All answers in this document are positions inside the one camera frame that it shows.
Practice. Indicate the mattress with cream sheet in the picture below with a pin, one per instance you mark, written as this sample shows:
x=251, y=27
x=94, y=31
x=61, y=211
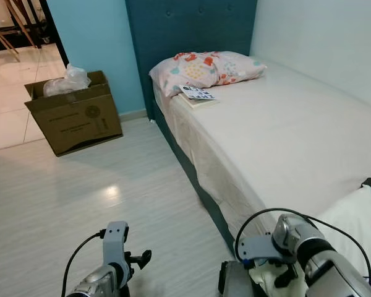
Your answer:
x=290, y=130

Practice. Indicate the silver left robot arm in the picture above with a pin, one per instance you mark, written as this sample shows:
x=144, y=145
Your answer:
x=96, y=283

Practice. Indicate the white book blue letters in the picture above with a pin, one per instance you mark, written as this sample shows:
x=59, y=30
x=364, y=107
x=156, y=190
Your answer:
x=198, y=94

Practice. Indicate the dark side table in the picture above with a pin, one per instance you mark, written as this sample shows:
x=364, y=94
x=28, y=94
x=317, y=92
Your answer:
x=34, y=21

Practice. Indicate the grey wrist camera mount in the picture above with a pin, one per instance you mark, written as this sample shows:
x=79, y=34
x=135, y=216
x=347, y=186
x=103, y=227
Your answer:
x=256, y=247
x=115, y=244

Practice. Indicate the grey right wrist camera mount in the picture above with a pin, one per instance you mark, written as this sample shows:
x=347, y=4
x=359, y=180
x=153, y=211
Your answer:
x=256, y=247

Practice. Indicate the black door frame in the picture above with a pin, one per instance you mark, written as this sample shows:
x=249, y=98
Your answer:
x=54, y=34

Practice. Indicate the brown cardboard box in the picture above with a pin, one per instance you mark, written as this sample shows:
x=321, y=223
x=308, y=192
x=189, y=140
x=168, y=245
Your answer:
x=80, y=120

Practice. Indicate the clear crumpled plastic bag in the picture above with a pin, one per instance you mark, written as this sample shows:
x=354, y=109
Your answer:
x=67, y=83

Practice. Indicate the cream cartoon print quilt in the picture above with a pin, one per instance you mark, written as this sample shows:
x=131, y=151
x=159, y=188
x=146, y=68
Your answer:
x=355, y=216

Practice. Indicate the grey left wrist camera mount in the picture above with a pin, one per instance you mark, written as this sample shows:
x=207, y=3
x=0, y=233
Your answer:
x=115, y=244

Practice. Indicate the blue fabric bed headboard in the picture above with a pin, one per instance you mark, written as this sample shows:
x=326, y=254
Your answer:
x=185, y=28

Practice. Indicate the pink patterned pillow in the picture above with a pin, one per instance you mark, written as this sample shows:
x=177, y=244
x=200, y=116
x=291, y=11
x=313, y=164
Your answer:
x=210, y=69

